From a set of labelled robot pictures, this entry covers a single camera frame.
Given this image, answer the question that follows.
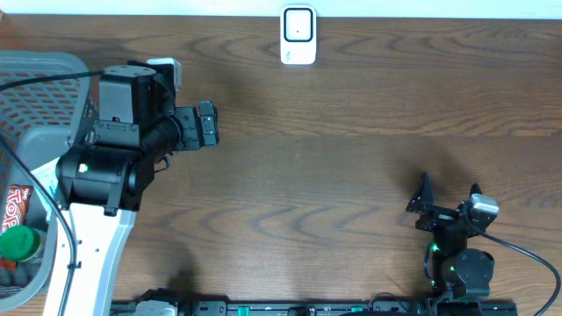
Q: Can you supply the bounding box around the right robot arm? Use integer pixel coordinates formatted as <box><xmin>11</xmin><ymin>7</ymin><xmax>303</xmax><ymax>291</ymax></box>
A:
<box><xmin>406</xmin><ymin>172</ymin><xmax>500</xmax><ymax>302</ymax></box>

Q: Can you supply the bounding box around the white barcode scanner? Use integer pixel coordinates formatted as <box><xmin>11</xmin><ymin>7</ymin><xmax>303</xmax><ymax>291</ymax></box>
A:
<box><xmin>280</xmin><ymin>4</ymin><xmax>317</xmax><ymax>65</ymax></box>

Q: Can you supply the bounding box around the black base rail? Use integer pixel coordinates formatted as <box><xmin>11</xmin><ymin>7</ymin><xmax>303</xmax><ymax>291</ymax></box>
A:
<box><xmin>109</xmin><ymin>289</ymin><xmax>518</xmax><ymax>316</ymax></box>

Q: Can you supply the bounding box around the grey plastic basket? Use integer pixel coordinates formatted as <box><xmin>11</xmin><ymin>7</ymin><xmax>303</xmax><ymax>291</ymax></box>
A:
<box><xmin>1</xmin><ymin>50</ymin><xmax>95</xmax><ymax>312</ymax></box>

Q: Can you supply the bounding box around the teal snack packet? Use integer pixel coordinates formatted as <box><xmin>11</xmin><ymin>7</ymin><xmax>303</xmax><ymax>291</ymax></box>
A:
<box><xmin>32</xmin><ymin>157</ymin><xmax>59</xmax><ymax>198</ymax></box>

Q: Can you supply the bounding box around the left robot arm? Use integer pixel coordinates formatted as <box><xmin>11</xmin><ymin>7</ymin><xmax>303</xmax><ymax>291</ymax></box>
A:
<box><xmin>44</xmin><ymin>58</ymin><xmax>220</xmax><ymax>315</ymax></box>

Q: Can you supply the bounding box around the green lid jar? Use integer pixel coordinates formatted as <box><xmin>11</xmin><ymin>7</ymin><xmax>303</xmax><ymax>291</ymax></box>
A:
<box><xmin>0</xmin><ymin>225</ymin><xmax>47</xmax><ymax>262</ymax></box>

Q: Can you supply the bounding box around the red snack bar wrapper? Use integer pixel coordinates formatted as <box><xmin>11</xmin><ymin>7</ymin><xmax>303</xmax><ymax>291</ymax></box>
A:
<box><xmin>1</xmin><ymin>184</ymin><xmax>34</xmax><ymax>233</ymax></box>

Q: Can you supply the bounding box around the black right camera cable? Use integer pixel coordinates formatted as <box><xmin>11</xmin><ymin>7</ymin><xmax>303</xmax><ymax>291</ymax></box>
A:
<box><xmin>472</xmin><ymin>227</ymin><xmax>562</xmax><ymax>316</ymax></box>

